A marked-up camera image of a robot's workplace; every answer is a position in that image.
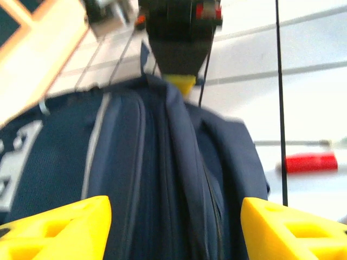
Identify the navy blue backpack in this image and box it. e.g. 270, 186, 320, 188
0, 73, 272, 260

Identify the red capped white marker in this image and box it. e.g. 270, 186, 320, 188
275, 152, 347, 174

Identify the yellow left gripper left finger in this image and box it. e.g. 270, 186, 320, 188
0, 195, 112, 260

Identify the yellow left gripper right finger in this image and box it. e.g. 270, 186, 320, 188
240, 197, 347, 260

